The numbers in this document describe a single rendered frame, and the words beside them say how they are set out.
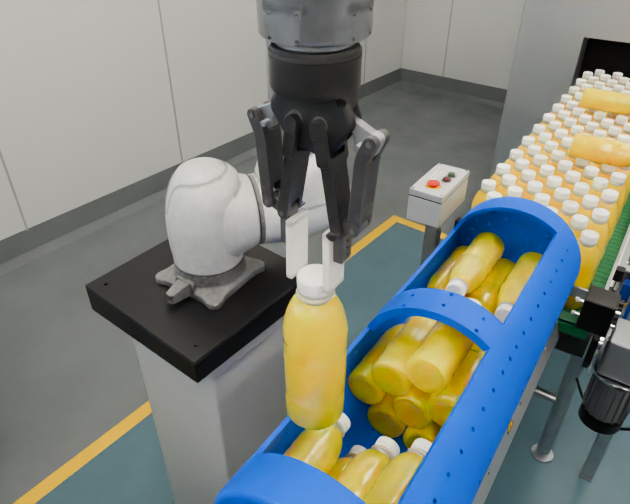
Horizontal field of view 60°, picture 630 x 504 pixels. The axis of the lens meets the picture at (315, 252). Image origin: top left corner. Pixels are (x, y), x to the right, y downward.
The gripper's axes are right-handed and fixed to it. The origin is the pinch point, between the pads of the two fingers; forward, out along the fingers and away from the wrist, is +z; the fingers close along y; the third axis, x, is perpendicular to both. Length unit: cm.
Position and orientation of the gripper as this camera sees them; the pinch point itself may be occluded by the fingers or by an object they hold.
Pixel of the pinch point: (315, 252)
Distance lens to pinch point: 54.4
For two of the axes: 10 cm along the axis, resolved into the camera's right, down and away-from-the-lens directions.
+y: 8.3, 3.2, -4.6
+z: 0.0, 8.2, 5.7
